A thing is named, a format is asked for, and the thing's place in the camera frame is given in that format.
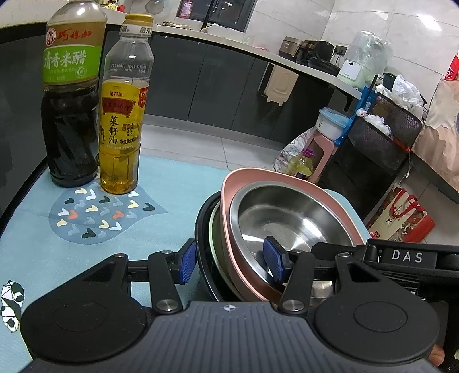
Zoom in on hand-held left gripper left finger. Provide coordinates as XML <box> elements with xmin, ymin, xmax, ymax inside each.
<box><xmin>77</xmin><ymin>239</ymin><xmax>198</xmax><ymax>315</ymax></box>

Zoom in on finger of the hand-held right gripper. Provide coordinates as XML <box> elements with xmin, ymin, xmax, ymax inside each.
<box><xmin>310</xmin><ymin>242</ymin><xmax>367</xmax><ymax>261</ymax></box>

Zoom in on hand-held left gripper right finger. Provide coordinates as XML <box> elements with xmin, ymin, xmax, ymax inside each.
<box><xmin>263</xmin><ymin>236</ymin><xmax>392</xmax><ymax>314</ymax></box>

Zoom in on pink bowl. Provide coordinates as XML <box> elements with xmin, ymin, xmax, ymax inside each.
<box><xmin>220</xmin><ymin>167</ymin><xmax>366</xmax><ymax>304</ymax></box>

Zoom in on light green plate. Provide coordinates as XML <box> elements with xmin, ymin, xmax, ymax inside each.
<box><xmin>209</xmin><ymin>203</ymin><xmax>232</xmax><ymax>289</ymax></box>

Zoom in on black bowl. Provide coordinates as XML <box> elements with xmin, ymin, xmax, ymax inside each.
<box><xmin>195</xmin><ymin>190</ymin><xmax>238</xmax><ymax>302</ymax></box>

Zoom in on stainless steel bowl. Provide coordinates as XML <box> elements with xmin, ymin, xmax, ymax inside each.
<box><xmin>229</xmin><ymin>181</ymin><xmax>354</xmax><ymax>287</ymax></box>

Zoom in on red gift bag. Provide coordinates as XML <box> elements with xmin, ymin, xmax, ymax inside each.
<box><xmin>366</xmin><ymin>184</ymin><xmax>437</xmax><ymax>245</ymax></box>

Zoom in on light blue patterned table mat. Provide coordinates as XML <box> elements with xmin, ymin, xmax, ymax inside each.
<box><xmin>0</xmin><ymin>154</ymin><xmax>371</xmax><ymax>332</ymax></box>

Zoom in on large oil jug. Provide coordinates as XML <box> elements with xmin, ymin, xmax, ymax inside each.
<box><xmin>287</xmin><ymin>149</ymin><xmax>316</xmax><ymax>180</ymax></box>

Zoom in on pink plastic stool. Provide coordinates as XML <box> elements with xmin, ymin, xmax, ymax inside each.
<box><xmin>306</xmin><ymin>131</ymin><xmax>340</xmax><ymax>186</ymax></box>

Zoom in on printed plastic bag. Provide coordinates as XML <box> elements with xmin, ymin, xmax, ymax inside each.
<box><xmin>273</xmin><ymin>129</ymin><xmax>320</xmax><ymax>177</ymax></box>

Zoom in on black mesh cart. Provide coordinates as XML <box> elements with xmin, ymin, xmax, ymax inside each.
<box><xmin>319</xmin><ymin>73</ymin><xmax>428</xmax><ymax>231</ymax></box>

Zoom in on beige scalloped cloth cover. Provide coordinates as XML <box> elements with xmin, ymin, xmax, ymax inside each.
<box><xmin>412</xmin><ymin>77</ymin><xmax>459</xmax><ymax>188</ymax></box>

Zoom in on white container with blue lid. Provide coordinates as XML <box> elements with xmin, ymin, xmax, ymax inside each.
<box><xmin>316</xmin><ymin>107</ymin><xmax>351</xmax><ymax>143</ymax></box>

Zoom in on yellow cooking oil bottle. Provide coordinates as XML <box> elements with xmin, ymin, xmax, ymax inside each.
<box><xmin>98</xmin><ymin>13</ymin><xmax>155</xmax><ymax>195</ymax></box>

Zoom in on white crumpled plastic bags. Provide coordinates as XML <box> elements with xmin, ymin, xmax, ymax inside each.
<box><xmin>357</xmin><ymin>73</ymin><xmax>426</xmax><ymax>135</ymax></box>

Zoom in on dark vinegar bottle green label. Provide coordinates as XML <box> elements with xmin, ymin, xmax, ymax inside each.
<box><xmin>40</xmin><ymin>0</ymin><xmax>108</xmax><ymax>188</ymax></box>

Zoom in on beige hanging trash bin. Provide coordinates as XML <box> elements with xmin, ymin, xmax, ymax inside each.
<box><xmin>265</xmin><ymin>65</ymin><xmax>299</xmax><ymax>107</ymax></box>

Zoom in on dark kitchen cabinets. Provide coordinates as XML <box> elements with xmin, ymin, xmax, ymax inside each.
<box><xmin>141</xmin><ymin>30</ymin><xmax>349</xmax><ymax>145</ymax></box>

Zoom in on black kitchen appliance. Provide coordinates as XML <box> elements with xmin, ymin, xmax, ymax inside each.
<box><xmin>301</xmin><ymin>40</ymin><xmax>342</xmax><ymax>76</ymax></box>

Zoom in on white appliance under plastic cover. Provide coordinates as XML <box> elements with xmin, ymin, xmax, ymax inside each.
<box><xmin>337</xmin><ymin>30</ymin><xmax>390</xmax><ymax>87</ymax></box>

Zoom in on silver rice cooker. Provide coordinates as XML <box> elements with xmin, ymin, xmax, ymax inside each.
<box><xmin>279</xmin><ymin>36</ymin><xmax>305</xmax><ymax>60</ymax></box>

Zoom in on white kitchen countertop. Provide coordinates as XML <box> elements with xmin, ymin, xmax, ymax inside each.
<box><xmin>108</xmin><ymin>22</ymin><xmax>363</xmax><ymax>100</ymax></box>

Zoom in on black kitchen faucet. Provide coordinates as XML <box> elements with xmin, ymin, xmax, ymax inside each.
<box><xmin>201</xmin><ymin>0</ymin><xmax>220</xmax><ymax>32</ymax></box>

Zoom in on blue folded frame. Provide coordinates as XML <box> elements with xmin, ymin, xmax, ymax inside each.
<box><xmin>335</xmin><ymin>86</ymin><xmax>376</xmax><ymax>147</ymax></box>

